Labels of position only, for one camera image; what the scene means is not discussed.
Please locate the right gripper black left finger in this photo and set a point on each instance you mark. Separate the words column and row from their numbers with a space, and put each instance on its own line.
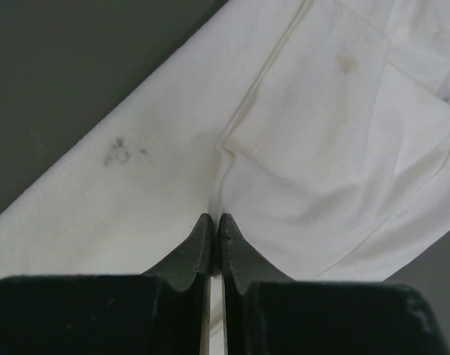
column 164, row 310

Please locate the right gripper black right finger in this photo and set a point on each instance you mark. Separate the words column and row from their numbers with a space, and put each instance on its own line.
column 267, row 312

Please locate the white t shirt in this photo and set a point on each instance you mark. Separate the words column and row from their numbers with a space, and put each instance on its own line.
column 321, row 127

